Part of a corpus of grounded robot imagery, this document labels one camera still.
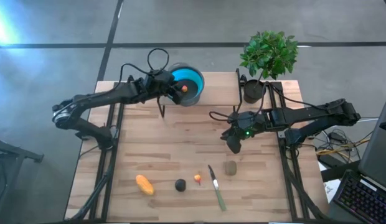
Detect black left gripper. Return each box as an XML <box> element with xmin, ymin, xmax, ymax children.
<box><xmin>144</xmin><ymin>70</ymin><xmax>184</xmax><ymax>105</ymax></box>

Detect green leafy small tree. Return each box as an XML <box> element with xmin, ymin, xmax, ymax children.
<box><xmin>239</xmin><ymin>30</ymin><xmax>299</xmax><ymax>91</ymax></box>

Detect brown green kiwi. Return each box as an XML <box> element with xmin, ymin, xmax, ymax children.
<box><xmin>224</xmin><ymin>160</ymin><xmax>238</xmax><ymax>176</ymax></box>

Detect grey laptop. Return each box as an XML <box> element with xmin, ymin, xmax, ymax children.
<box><xmin>357</xmin><ymin>98</ymin><xmax>386</xmax><ymax>195</ymax></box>

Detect black plant pot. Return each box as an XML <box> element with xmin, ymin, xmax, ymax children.
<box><xmin>243</xmin><ymin>79</ymin><xmax>267</xmax><ymax>105</ymax></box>

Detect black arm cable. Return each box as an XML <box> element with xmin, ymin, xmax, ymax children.
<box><xmin>209</xmin><ymin>81</ymin><xmax>329</xmax><ymax>123</ymax></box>
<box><xmin>118</xmin><ymin>47</ymin><xmax>171</xmax><ymax>91</ymax></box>

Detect black metal stand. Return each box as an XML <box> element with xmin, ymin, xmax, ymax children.
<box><xmin>0</xmin><ymin>136</ymin><xmax>44</xmax><ymax>218</ymax></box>

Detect white paper sheet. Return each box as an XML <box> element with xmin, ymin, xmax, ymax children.
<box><xmin>319</xmin><ymin>161</ymin><xmax>342</xmax><ymax>203</ymax></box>

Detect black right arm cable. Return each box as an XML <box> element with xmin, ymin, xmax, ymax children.
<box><xmin>209</xmin><ymin>81</ymin><xmax>329</xmax><ymax>123</ymax></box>

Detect black backlit keyboard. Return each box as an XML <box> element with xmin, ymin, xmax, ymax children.
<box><xmin>332</xmin><ymin>169</ymin><xmax>386</xmax><ymax>224</ymax></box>

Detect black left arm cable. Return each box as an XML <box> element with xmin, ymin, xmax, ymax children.
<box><xmin>118</xmin><ymin>47</ymin><xmax>171</xmax><ymax>91</ymax></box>

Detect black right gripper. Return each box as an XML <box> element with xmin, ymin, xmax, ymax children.
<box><xmin>220</xmin><ymin>110</ymin><xmax>269</xmax><ymax>155</ymax></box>

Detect long orange yellow fruit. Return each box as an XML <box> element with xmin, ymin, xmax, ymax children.
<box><xmin>135</xmin><ymin>174</ymin><xmax>155</xmax><ymax>197</ymax></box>

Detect teal bowl with grey rim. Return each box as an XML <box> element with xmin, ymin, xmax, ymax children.
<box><xmin>167</xmin><ymin>62</ymin><xmax>205</xmax><ymax>108</ymax></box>

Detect yellow floor cable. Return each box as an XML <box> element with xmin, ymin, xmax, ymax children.
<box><xmin>316</xmin><ymin>138</ymin><xmax>373</xmax><ymax>156</ymax></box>

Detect table knife with green handle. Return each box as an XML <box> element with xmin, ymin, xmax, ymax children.
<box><xmin>207</xmin><ymin>164</ymin><xmax>227</xmax><ymax>212</ymax></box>

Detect black aluminium frame rails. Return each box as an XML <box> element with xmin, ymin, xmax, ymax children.
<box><xmin>267</xmin><ymin>81</ymin><xmax>324</xmax><ymax>222</ymax></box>
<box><xmin>73</xmin><ymin>81</ymin><xmax>127</xmax><ymax>222</ymax></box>

